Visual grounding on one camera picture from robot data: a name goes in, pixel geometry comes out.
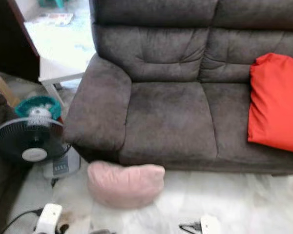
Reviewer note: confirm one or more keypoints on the red pillow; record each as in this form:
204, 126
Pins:
276, 102

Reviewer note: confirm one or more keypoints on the pink pillow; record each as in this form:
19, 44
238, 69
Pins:
124, 185

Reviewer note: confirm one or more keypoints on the brown two-seat sofa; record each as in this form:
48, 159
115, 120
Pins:
176, 112

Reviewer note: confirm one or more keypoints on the patterned floor mat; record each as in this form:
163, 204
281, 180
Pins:
56, 19

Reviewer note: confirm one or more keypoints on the dark green standing fan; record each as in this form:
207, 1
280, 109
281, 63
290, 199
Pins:
31, 141

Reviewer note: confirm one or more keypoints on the teal basket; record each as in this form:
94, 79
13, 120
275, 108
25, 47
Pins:
24, 106

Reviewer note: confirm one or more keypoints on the brown cardboard box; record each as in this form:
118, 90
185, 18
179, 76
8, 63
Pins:
5, 90

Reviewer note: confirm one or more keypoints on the white side table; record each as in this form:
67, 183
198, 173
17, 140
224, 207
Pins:
61, 70

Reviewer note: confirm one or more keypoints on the dark brown wooden door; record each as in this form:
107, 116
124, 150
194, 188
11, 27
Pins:
10, 36

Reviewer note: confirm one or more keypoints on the teal plastic stool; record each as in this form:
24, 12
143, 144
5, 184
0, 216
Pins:
52, 3

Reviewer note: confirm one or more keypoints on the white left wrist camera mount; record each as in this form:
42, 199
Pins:
49, 218

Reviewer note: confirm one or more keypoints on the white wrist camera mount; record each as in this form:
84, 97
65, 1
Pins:
49, 218
211, 225

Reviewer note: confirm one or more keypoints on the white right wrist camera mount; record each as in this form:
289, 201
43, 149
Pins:
211, 225

